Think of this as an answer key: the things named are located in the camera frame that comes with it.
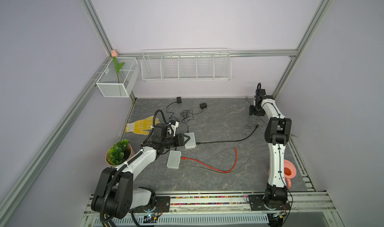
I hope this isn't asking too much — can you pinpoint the white network switch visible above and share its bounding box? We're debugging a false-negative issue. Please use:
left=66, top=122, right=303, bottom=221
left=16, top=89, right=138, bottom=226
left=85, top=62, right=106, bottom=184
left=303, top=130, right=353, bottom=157
left=183, top=132, right=197, bottom=149
left=167, top=151, right=182, bottom=170

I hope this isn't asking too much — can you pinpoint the black ethernet cable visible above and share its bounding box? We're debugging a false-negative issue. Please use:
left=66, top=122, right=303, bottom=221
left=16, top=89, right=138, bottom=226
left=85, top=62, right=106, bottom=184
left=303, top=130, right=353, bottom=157
left=195, top=123, right=260, bottom=145

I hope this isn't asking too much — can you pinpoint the red ethernet cable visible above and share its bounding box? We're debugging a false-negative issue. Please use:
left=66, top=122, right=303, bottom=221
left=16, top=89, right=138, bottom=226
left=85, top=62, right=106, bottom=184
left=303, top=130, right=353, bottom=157
left=180, top=147, right=238, bottom=174

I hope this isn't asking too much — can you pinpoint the black power adapter cable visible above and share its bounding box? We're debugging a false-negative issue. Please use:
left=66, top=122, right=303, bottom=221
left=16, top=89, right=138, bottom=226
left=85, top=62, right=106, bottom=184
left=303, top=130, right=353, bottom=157
left=164, top=96, right=184, bottom=121
left=179, top=102, right=208, bottom=133

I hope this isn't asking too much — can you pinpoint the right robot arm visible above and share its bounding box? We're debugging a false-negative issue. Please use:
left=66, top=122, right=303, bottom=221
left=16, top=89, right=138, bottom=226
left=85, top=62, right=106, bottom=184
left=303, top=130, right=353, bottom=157
left=249, top=83, right=292, bottom=210

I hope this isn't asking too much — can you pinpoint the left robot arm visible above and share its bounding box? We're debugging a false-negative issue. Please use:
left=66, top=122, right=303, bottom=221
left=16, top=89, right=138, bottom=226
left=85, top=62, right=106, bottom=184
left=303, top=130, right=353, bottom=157
left=91, top=119, right=190, bottom=227

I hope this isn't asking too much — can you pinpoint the yellow white work glove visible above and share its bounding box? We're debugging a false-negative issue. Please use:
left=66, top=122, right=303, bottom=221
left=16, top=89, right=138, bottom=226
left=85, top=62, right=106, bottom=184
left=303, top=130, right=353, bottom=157
left=125, top=116, right=160, bottom=136

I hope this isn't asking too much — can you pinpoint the potted green plant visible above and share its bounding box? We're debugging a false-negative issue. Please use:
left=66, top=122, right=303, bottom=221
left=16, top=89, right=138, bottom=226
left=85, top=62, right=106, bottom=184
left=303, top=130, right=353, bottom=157
left=106, top=139, right=135, bottom=166

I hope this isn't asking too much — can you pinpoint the pink watering can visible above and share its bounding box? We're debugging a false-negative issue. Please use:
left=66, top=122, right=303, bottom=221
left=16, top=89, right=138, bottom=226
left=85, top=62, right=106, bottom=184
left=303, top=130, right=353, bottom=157
left=284, top=160, right=297, bottom=189

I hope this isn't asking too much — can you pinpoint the small white mesh basket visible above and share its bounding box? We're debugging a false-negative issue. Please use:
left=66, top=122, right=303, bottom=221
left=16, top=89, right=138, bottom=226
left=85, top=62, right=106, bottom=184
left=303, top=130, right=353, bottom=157
left=96, top=57, right=140, bottom=98

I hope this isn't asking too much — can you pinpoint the artificial pink tulip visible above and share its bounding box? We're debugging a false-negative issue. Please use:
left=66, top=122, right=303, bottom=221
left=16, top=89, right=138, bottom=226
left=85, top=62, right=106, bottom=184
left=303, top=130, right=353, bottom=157
left=111, top=50, right=125, bottom=83

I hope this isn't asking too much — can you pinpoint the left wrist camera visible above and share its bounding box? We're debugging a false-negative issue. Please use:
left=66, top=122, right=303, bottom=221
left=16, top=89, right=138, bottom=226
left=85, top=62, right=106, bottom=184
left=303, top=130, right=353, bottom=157
left=167, top=120, right=179, bottom=137

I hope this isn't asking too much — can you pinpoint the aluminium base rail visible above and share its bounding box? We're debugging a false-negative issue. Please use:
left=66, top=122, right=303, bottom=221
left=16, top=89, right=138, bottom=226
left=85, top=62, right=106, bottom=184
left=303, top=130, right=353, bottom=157
left=80, top=191, right=344, bottom=227

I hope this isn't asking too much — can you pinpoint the long white wire basket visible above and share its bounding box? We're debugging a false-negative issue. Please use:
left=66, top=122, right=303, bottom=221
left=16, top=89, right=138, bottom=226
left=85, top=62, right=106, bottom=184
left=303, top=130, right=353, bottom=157
left=141, top=49, right=232, bottom=81

